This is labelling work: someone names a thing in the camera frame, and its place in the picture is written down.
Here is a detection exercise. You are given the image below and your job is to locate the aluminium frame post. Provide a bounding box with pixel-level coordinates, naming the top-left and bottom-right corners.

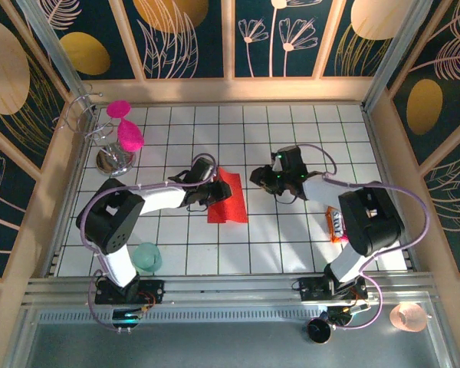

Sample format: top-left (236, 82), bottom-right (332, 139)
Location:
top-left (15, 0), bottom-right (89, 101)
top-left (361, 0), bottom-right (432, 110)

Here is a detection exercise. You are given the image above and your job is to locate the orange candy bag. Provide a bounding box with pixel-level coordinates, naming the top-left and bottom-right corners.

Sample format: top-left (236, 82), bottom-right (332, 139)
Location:
top-left (324, 205), bottom-right (350, 245)

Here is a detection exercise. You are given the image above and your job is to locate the black round cap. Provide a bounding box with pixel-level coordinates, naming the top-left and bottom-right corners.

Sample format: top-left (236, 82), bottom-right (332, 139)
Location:
top-left (305, 317), bottom-right (333, 345)

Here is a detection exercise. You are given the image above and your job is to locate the pink translucent cup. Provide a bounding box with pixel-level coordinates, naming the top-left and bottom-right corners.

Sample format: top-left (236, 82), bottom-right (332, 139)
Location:
top-left (389, 301), bottom-right (432, 333)

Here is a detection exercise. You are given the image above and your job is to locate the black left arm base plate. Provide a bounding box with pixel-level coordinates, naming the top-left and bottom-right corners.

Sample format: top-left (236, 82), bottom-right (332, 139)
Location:
top-left (94, 278), bottom-right (166, 306)

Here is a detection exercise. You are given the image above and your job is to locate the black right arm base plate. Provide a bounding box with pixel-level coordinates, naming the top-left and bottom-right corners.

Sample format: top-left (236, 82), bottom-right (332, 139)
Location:
top-left (297, 276), bottom-right (369, 302)

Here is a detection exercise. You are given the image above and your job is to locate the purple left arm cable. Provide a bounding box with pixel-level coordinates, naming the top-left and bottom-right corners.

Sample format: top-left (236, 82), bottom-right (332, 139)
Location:
top-left (75, 153), bottom-right (220, 334)

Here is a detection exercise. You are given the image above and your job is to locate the small circuit board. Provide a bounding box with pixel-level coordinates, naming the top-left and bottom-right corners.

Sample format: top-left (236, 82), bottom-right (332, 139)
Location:
top-left (112, 306), bottom-right (149, 325)
top-left (327, 302), bottom-right (371, 327)

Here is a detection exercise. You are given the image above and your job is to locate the aluminium rail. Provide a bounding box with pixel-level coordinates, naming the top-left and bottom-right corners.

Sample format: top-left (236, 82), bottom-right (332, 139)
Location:
top-left (22, 271), bottom-right (438, 307)

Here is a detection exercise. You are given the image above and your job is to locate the pink wine glass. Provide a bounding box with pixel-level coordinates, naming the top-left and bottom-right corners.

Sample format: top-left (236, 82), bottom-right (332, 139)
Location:
top-left (106, 100), bottom-right (145, 153)

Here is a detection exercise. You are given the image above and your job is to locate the chrome wire glass stand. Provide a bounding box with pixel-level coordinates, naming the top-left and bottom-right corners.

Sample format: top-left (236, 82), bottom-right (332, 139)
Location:
top-left (53, 90), bottom-right (137, 177)

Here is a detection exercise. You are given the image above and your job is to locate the red cloth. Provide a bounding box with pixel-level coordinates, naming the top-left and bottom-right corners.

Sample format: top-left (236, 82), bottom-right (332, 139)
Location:
top-left (206, 166), bottom-right (249, 225)

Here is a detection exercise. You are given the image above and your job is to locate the green translucent cup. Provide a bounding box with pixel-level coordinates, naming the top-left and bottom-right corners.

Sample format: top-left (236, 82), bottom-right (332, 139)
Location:
top-left (132, 241), bottom-right (164, 274)

